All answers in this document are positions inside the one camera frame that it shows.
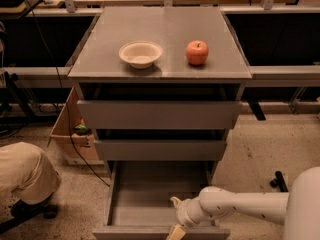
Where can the black shoe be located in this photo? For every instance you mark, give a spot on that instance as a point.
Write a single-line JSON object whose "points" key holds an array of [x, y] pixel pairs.
{"points": [[22, 210]]}

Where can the black metal bar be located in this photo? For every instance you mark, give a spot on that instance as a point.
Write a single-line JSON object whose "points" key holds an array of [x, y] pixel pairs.
{"points": [[279, 182]]}

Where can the person's beige trouser leg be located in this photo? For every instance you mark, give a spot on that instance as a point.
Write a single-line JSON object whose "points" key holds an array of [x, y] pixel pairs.
{"points": [[27, 173]]}

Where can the grey drawer cabinet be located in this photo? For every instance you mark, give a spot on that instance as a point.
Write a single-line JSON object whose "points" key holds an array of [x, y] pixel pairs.
{"points": [[100, 74]]}

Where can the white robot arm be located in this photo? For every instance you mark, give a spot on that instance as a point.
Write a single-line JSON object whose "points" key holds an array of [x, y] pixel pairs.
{"points": [[297, 210]]}

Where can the red apple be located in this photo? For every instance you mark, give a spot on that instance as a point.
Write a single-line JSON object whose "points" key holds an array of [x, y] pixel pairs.
{"points": [[197, 52]]}

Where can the grey drawer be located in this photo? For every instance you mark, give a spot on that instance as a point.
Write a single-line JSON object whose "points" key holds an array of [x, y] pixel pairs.
{"points": [[139, 203], [163, 115], [160, 145]]}

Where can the green object in box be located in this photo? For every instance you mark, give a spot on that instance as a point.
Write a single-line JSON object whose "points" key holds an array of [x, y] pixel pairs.
{"points": [[81, 129]]}

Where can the grey middle drawer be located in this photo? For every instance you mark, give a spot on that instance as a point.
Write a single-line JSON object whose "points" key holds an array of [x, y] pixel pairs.
{"points": [[160, 145]]}

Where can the grey bottom drawer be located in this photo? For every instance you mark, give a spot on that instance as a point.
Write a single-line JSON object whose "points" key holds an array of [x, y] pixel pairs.
{"points": [[139, 203]]}

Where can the cardboard box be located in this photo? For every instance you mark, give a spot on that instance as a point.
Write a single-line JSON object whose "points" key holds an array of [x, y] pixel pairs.
{"points": [[76, 149]]}

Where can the grey top drawer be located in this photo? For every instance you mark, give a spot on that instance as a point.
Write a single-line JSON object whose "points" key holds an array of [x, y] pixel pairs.
{"points": [[163, 115]]}

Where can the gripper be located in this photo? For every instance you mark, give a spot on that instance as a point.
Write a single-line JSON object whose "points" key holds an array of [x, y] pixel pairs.
{"points": [[182, 213]]}

